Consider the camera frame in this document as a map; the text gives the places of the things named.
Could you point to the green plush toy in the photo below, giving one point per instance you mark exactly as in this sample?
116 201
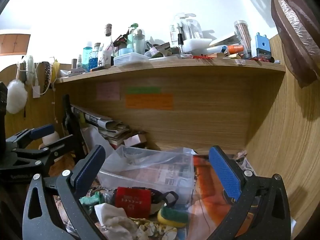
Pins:
91 200

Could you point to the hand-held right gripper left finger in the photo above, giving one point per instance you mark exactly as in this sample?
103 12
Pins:
87 171

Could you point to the orange sticky note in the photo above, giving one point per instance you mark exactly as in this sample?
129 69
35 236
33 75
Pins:
149 101

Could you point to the cork-topped glass bottle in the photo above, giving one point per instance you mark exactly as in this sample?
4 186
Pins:
108 33

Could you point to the clear jar of sticks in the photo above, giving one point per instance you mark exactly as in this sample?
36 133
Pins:
243 36

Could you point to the green and yellow sponge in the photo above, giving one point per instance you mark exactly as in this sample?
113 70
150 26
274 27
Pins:
172 217

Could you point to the green sticky note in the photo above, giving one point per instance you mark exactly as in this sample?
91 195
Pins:
143 90

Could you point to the blue plastic box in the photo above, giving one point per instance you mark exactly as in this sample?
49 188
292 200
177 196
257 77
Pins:
262 45

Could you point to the clear plastic blister packaging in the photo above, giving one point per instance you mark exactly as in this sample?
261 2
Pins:
186 27

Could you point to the patterned headband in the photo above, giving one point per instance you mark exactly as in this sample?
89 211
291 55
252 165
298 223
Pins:
46 76

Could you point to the grey translucent bottle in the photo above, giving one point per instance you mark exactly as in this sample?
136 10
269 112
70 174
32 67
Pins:
139 42

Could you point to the clear plastic storage box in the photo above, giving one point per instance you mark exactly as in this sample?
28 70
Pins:
150 172

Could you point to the stack of magazines and newspapers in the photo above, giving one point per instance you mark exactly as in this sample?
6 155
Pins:
107 127

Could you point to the small white spray bottle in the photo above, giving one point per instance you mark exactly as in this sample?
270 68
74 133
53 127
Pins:
79 61

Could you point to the white fluffy duster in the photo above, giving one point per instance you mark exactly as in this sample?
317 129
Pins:
30 66

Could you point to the pink sticky note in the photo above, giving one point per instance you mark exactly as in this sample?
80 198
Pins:
108 91

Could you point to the white and gold crumpled wrapper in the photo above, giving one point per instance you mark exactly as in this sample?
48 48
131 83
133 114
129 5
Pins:
156 231

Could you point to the white and orange glue bottle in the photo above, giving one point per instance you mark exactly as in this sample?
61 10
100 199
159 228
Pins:
231 49

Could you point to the clear lidded plastic container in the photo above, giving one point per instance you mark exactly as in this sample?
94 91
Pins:
131 59

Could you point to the wooden cabinet door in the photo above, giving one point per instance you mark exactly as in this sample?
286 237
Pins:
15 43

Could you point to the blue liquid bottle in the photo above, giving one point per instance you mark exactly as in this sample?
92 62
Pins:
87 55

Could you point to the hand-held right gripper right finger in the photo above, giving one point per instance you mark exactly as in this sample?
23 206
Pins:
225 175

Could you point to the white printed mug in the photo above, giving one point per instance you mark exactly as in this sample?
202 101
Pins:
106 58

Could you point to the green pump bottle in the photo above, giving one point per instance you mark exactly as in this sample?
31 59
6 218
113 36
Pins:
132 36

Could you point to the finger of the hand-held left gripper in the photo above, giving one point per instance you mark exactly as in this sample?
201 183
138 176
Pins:
57 146
42 131

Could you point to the white foam tray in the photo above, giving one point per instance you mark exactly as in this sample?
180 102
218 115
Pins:
197 43

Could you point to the bottle of blue beads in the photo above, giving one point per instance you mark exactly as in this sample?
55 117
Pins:
94 57

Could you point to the white fluffy puff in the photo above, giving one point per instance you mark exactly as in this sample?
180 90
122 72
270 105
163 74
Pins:
16 97

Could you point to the wooden desk shelf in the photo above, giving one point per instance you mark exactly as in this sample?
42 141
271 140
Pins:
175 66

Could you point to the black-capped clear vial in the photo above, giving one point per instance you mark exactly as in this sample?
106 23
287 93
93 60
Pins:
180 43

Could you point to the brown curtain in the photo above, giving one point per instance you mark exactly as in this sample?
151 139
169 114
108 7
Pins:
295 32

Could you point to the white power adapter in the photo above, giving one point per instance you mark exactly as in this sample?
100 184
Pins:
36 91

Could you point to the white crumpled cloth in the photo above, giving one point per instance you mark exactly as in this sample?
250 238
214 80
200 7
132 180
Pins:
112 218

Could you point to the small pink and white box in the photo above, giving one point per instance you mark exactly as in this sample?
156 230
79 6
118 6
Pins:
136 140

